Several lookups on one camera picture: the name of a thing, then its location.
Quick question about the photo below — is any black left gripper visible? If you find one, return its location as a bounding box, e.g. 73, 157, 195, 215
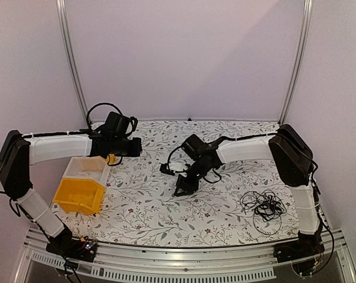
111, 137, 142, 157

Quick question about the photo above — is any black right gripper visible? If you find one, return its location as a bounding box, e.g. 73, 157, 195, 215
175, 159, 213, 196

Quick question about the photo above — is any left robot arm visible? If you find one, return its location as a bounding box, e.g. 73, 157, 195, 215
0, 107, 142, 256

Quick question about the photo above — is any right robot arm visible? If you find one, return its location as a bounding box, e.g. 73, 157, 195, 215
174, 124, 324, 257

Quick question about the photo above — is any floral patterned table mat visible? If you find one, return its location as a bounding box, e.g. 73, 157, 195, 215
47, 120, 325, 248

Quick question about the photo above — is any yellow plastic bin far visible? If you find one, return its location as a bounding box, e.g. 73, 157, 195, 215
102, 154, 120, 166

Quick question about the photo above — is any yellow plastic bin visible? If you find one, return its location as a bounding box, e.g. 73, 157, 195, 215
53, 178, 105, 215
102, 154, 120, 166

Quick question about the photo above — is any translucent white plastic bin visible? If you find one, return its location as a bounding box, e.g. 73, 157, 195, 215
63, 157, 110, 186

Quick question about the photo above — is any yellow plastic bin near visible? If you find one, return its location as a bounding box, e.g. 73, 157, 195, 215
53, 178, 105, 215

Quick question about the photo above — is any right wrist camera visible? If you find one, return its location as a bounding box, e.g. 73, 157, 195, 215
159, 162, 187, 176

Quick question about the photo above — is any aluminium front rail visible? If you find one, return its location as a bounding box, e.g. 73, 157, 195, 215
14, 228, 356, 282

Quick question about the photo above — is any tangled black cable bundle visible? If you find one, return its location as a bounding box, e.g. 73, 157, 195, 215
239, 190, 287, 236

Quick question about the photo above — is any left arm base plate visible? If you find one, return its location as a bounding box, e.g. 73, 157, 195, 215
46, 236, 98, 262

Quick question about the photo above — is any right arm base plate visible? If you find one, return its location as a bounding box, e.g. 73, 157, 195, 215
273, 239, 325, 263

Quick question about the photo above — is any left aluminium frame post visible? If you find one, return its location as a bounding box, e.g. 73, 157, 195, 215
56, 0, 89, 125

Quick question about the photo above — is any aluminium frame post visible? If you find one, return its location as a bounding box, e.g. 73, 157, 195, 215
56, 0, 89, 125
278, 0, 313, 124

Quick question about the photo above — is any right aluminium frame post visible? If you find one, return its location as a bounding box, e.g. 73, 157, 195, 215
278, 0, 313, 124

